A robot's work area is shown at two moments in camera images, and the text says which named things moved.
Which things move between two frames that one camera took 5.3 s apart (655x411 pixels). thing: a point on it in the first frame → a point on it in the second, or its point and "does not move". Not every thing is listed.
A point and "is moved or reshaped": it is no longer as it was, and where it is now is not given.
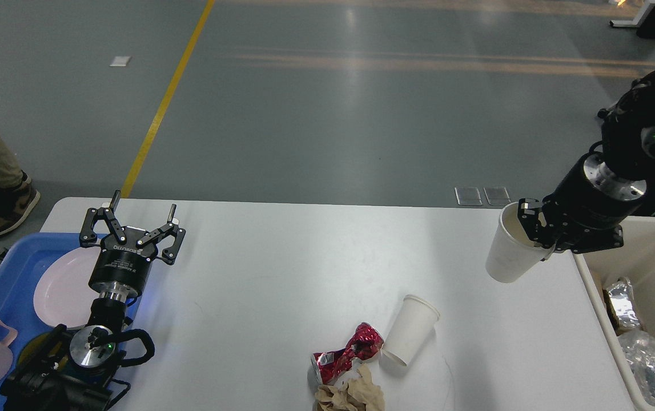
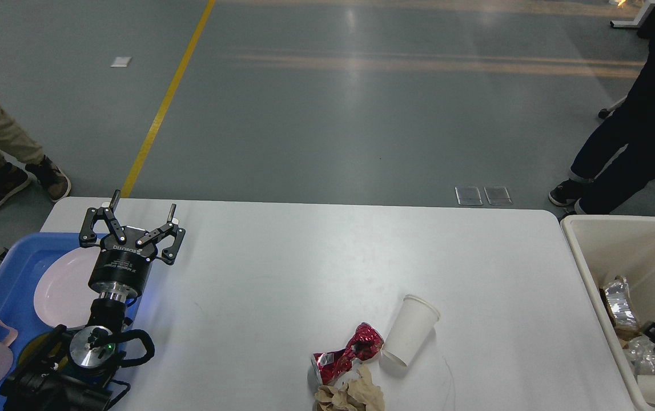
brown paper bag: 612,313 is moved or reshaped
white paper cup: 410,330 does not move
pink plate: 64,298 does not move
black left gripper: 121,270 does not move
